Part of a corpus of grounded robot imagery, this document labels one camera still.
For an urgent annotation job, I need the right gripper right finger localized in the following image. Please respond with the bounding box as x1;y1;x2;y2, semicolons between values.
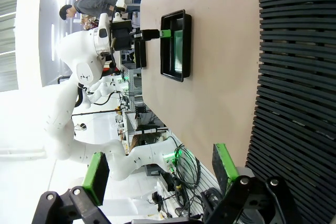
204;142;300;224

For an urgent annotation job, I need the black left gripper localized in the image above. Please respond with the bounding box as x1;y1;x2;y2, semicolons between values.
111;20;173;51

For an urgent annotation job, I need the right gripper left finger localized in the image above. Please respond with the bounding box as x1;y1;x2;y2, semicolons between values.
31;152;113;224

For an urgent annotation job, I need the black ESD tray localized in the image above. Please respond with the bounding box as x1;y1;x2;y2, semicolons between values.
134;39;148;69
160;9;192;83

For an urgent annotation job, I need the green printed circuit board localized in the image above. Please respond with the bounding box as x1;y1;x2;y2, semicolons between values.
173;30;185;73

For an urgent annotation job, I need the person in grey shirt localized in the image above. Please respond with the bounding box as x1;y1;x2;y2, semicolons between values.
59;0;118;20

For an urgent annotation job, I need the black slotted board rack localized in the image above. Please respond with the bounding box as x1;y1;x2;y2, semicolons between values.
245;0;336;224

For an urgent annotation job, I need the black cable bundle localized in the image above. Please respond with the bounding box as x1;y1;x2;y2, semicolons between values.
172;142;204;192

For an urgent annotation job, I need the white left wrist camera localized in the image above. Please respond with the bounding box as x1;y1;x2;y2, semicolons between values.
97;13;111;41

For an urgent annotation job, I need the black left arm hose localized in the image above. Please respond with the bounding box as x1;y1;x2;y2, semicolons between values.
75;82;91;109

